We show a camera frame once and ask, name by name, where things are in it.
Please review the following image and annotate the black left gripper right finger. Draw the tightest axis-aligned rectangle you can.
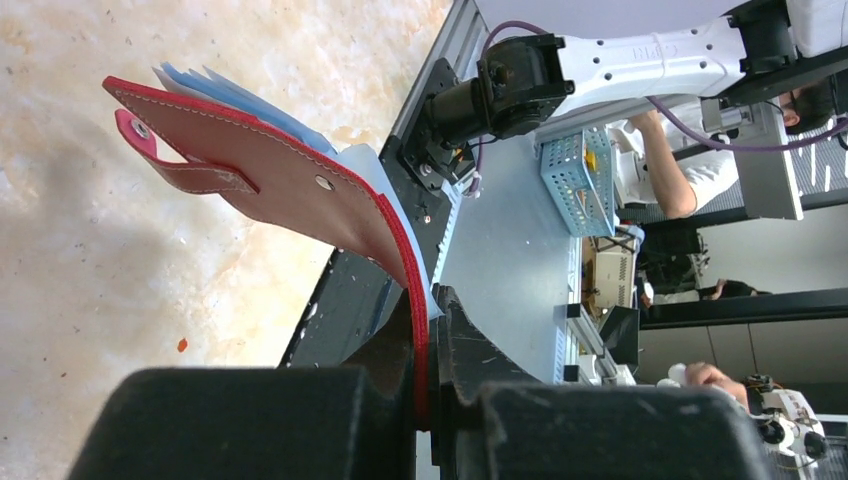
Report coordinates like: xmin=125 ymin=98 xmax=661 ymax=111
xmin=429 ymin=286 xmax=774 ymax=479

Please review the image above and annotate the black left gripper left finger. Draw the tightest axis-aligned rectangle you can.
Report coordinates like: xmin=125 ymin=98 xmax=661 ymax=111
xmin=69 ymin=295 xmax=415 ymax=479

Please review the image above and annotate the red card holder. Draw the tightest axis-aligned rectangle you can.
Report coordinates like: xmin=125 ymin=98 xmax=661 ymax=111
xmin=102 ymin=76 xmax=441 ymax=431

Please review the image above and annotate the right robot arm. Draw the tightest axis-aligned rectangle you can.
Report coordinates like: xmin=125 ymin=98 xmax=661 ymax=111
xmin=423 ymin=1 xmax=847 ymax=145

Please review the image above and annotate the blue perforated basket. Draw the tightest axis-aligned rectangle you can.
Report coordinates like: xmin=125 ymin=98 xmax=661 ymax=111
xmin=539 ymin=128 xmax=616 ymax=238

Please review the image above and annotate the seated person white shirt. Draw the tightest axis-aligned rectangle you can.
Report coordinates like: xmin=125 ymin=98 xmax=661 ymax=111
xmin=606 ymin=80 xmax=834 ymax=219

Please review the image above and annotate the grey monitor stand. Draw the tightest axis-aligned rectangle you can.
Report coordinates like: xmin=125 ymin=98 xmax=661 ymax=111
xmin=701 ymin=97 xmax=804 ymax=220

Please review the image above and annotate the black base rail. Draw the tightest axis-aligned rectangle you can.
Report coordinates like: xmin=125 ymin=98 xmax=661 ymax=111
xmin=280 ymin=58 xmax=460 ymax=368

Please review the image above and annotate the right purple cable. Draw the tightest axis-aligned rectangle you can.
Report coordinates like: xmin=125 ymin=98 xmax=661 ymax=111
xmin=463 ymin=19 xmax=848 ymax=200

